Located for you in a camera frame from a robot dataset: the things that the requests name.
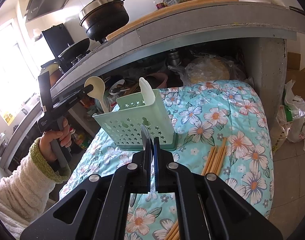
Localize white plastic ladle spoon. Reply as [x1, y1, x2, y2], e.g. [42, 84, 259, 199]
[84, 76, 109, 113]

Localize wooden chopstick three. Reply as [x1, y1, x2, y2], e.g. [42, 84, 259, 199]
[210, 146, 222, 174]

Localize wooden chopstick five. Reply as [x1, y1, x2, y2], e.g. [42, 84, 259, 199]
[165, 221, 180, 240]

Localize wooden chopstick one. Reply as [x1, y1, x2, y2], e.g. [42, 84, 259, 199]
[201, 146, 216, 176]

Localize wooden chopstick four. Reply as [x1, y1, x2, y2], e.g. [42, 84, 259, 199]
[216, 137, 227, 176]

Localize small metal spoon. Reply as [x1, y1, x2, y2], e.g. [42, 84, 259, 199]
[141, 124, 152, 150]

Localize white fleece sleeve forearm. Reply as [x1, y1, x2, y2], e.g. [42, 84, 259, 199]
[0, 138, 71, 239]

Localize person left hand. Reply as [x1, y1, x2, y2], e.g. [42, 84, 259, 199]
[39, 118, 72, 163]

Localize stack of bowls under counter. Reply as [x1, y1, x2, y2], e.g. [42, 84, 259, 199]
[104, 75, 139, 97]

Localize cooking oil bottle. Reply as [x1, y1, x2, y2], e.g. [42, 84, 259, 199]
[70, 127, 91, 150]

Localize stacked enamel pots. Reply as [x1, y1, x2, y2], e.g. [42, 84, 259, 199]
[40, 60, 64, 87]

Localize black frying pan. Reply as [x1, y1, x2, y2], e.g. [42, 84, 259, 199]
[41, 37, 91, 68]

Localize green plastic utensil caddy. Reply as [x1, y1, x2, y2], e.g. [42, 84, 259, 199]
[93, 89, 178, 151]

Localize black box appliance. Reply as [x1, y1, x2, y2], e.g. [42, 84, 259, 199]
[41, 23, 74, 58]

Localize black stock pot with lid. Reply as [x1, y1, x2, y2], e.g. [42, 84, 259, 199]
[79, 0, 129, 44]

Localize floral quilted cloth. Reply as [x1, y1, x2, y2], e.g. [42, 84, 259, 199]
[59, 80, 274, 239]

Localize sauce bottle red label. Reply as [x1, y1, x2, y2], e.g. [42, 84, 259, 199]
[153, 0, 165, 10]

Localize wooden cutting board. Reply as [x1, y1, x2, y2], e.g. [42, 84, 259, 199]
[107, 0, 239, 41]

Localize white plastic bags pile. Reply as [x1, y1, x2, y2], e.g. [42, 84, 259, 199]
[270, 80, 305, 153]

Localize cardboard box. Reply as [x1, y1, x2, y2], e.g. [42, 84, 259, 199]
[286, 52, 305, 101]

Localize black camera box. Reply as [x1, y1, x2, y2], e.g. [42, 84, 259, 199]
[38, 72, 53, 113]

